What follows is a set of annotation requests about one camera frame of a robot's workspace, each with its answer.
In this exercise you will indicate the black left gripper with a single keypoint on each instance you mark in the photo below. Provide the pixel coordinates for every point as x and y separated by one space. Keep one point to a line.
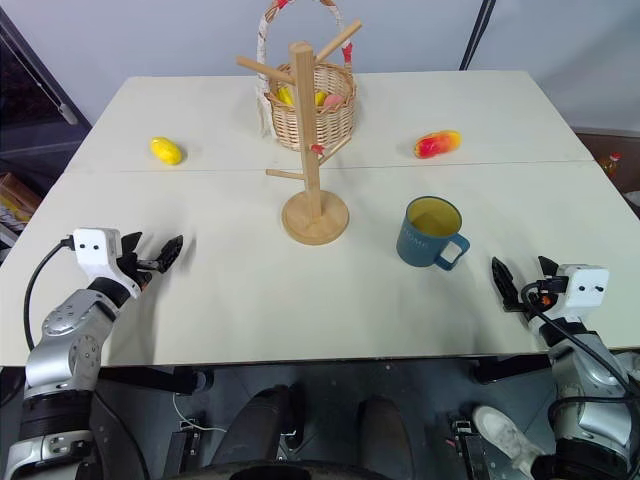
136 267

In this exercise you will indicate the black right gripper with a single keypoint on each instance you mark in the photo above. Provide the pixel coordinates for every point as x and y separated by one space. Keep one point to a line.
540 300

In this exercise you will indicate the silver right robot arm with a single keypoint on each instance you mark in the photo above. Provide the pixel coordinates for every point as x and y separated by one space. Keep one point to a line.
590 365

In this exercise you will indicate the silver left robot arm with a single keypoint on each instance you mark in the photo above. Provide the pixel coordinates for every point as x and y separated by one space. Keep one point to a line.
70 325

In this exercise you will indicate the wooden mug tree stand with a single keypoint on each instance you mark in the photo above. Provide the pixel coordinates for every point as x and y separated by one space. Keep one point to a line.
310 165

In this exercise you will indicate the blue mug with yellow inside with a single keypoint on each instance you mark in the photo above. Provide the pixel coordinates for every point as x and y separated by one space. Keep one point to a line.
427 235

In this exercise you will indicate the yellow bottle with red cap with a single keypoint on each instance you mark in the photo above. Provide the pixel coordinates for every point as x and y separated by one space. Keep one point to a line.
614 164

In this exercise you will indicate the cardboard box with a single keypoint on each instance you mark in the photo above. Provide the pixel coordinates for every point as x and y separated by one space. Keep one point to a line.
15 205

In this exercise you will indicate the red and yellow toy fruit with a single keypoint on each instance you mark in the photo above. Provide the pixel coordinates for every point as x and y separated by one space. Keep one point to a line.
437 143

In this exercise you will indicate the white shoe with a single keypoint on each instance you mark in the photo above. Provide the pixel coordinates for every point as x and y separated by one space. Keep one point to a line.
505 437

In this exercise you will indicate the yellow toy banana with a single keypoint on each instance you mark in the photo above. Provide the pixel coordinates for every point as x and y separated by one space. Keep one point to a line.
286 95

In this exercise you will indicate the dark rounded shape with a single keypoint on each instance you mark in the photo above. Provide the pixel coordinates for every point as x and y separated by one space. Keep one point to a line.
260 425
390 430

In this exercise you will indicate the small yellow toy fruit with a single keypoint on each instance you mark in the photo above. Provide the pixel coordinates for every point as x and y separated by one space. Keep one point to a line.
320 98

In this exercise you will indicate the pink toy fruit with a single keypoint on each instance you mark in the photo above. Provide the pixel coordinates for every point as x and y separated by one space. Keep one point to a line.
334 101

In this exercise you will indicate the black tripod leg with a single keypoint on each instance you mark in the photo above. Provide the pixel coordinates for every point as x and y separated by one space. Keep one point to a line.
475 35

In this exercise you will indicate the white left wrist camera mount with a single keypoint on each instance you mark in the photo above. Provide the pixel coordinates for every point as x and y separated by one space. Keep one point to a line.
92 250

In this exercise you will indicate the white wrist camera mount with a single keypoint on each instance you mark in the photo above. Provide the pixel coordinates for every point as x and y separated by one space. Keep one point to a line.
92 250
585 290

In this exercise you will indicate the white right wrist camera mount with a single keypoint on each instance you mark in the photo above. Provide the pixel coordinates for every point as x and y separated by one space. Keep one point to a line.
585 290

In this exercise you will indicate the black table bracket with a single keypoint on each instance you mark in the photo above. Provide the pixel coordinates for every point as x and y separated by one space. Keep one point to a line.
160 380

